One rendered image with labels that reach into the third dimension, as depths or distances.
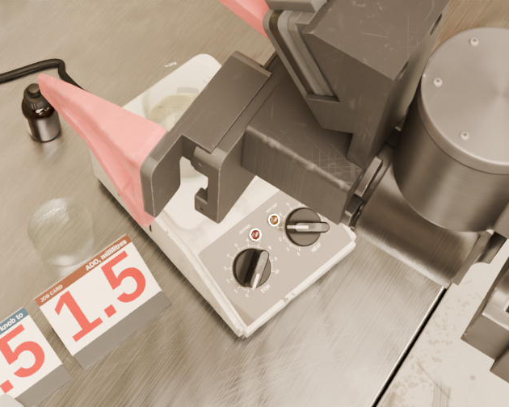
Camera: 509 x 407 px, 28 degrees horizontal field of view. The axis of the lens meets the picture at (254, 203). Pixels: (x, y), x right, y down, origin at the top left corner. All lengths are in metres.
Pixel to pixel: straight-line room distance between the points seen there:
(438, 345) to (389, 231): 0.44
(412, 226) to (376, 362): 0.43
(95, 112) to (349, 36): 0.13
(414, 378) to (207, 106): 0.47
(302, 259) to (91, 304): 0.17
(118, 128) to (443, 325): 0.50
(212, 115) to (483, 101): 0.12
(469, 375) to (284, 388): 0.15
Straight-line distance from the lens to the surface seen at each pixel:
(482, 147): 0.36
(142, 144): 0.42
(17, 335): 0.82
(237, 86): 0.43
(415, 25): 0.37
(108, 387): 0.83
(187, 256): 0.80
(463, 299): 0.88
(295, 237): 0.82
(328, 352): 0.85
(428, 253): 0.43
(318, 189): 0.42
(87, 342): 0.84
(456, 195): 0.38
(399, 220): 0.43
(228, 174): 0.43
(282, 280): 0.82
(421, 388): 0.85
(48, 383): 0.83
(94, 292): 0.83
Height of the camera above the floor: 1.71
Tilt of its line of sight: 65 degrees down
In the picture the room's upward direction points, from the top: 8 degrees clockwise
